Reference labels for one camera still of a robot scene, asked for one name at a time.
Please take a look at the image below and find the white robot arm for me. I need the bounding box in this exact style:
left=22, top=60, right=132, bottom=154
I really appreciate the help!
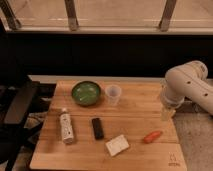
left=159, top=61, right=213, bottom=121

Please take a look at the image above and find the clear plastic cup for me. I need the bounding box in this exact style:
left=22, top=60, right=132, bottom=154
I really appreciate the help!
left=105, top=85, right=122, bottom=106

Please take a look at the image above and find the green ceramic bowl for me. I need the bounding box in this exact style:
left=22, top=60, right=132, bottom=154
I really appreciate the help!
left=71, top=81, right=101, bottom=106

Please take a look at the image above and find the white sponge block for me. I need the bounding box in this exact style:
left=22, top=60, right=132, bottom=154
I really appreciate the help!
left=106, top=134, right=130, bottom=156

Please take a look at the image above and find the black rectangular remote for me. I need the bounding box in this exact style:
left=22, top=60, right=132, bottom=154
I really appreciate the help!
left=92, top=118, right=104, bottom=140

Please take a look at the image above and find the white bottle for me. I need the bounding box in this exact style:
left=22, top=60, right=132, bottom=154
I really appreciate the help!
left=60, top=108, right=74, bottom=144

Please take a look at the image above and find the black chair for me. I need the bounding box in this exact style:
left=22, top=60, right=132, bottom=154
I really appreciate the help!
left=0, top=81, right=43, bottom=171

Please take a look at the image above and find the metal window frame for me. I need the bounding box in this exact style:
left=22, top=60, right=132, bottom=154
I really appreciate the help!
left=0, top=0, right=213, bottom=35

